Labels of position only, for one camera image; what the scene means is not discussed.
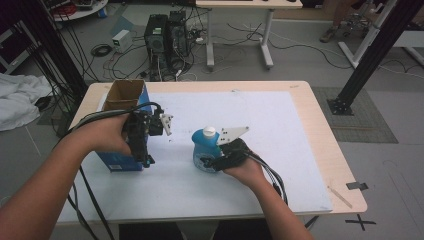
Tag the black tape piece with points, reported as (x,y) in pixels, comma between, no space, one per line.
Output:
(356,186)

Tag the white cloth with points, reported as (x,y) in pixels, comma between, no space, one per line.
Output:
(20,100)

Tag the white table mat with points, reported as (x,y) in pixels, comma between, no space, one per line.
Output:
(266,160)

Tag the white desk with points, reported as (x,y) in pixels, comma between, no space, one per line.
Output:
(248,4)

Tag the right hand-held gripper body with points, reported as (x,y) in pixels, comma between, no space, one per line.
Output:
(235,151)

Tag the thin wooden stick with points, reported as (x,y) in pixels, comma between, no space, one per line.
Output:
(340,197)

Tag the black computer tower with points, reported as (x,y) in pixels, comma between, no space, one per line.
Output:
(156,43)
(178,33)

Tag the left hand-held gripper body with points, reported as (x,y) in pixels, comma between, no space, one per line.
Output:
(138,133)

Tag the grey floor mat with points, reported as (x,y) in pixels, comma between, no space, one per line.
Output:
(363,120)

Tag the small white device box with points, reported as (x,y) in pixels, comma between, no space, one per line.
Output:
(121,40)

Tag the person's left hand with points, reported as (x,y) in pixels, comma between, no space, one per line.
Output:
(106,136)

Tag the white stand leg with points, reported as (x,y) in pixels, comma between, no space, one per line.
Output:
(366,36)

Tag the round white table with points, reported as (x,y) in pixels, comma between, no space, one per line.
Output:
(83,11)

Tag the blue cardboard box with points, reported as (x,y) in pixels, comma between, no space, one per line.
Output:
(123,93)

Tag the black metal post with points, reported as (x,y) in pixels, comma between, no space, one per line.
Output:
(376,53)

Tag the blue bottle with white cap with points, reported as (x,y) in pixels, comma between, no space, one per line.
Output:
(204,150)

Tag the person's right hand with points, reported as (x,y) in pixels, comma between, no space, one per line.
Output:
(246,173)

